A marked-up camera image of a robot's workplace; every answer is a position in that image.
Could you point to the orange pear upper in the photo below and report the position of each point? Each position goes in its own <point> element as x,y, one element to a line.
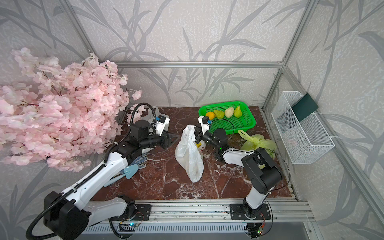
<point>210,115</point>

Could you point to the light green plastic bag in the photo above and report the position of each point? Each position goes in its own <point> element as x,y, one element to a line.
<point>258,141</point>

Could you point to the green pear top right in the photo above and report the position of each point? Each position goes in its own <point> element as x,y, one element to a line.
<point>238,112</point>

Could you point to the white printed plastic bag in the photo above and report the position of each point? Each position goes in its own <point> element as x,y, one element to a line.
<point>150,117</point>

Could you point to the green pear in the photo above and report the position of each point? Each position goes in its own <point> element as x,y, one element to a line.
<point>219,114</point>
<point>238,112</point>

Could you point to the green plastic basket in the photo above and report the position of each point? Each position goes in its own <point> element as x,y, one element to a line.
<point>233,124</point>

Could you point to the cream pear top centre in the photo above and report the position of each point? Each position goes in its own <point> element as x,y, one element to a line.
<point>229,112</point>

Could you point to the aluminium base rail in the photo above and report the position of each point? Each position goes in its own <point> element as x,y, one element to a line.
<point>211,216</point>

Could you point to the white cartoon plastic bag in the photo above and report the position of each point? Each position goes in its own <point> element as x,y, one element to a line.
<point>189,154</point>

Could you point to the white wire mesh basket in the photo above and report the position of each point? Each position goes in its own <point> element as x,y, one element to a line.
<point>305,141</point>

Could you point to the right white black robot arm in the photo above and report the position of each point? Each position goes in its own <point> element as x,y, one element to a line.
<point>261,169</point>

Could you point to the pink artificial blossom tree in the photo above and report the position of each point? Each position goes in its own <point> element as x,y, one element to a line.
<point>72,114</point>

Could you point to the light blue spatula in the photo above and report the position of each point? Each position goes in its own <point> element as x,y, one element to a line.
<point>127,172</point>

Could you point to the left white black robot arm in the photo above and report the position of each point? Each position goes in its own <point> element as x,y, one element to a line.
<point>69,213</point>

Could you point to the dark green card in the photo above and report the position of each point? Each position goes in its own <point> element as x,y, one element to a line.
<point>304,107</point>

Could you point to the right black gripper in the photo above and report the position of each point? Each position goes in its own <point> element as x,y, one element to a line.
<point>199,134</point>

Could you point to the green pear top left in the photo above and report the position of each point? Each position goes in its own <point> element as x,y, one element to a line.
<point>219,114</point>

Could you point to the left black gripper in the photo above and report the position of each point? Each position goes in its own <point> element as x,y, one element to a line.
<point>165,139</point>

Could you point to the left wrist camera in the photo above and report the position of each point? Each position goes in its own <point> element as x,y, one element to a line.
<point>162,124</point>

